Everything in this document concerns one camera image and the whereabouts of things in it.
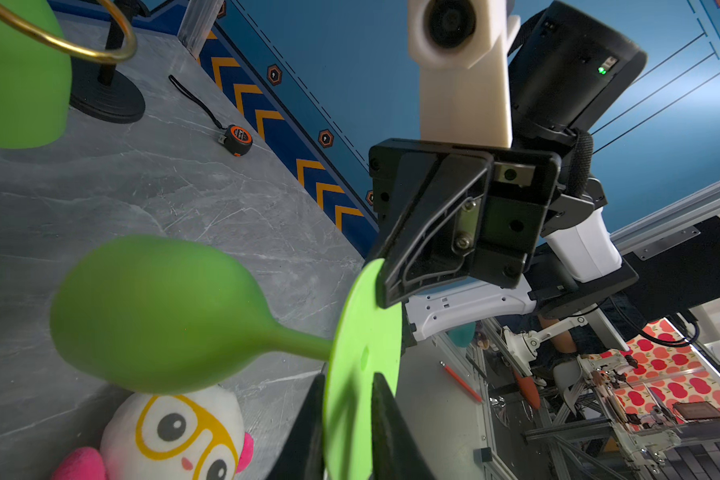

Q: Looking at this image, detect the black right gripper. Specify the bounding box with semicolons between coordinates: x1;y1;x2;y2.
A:
369;139;560;308

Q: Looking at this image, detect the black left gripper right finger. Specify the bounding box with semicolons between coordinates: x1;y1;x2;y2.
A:
371;372;435;480

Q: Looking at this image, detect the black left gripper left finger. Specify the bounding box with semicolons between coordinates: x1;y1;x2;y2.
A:
266;374;326;480

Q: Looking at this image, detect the green wine glass front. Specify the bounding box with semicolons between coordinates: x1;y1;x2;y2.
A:
50;236;402;479

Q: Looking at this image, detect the green wine glass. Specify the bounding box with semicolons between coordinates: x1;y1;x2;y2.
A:
50;236;402;479
0;21;72;149

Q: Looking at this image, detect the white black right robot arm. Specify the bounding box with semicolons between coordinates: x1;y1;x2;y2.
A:
368;1;647;339

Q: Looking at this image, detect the gold wine glass rack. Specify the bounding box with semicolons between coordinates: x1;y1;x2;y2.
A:
0;0;138;65

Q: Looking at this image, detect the colourful plush toy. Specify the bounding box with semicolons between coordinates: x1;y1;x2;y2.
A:
52;385;254;479

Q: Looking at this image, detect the orange black tape measure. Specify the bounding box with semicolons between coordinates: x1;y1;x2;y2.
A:
168;74;253;157

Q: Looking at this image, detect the black round-base stand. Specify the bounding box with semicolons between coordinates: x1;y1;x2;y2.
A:
68;0;151;125

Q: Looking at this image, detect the aluminium front rail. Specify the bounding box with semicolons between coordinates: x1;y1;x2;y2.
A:
611;181;720;255

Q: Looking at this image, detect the aluminium corner post right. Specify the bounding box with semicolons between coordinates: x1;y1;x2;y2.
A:
177;0;226;59

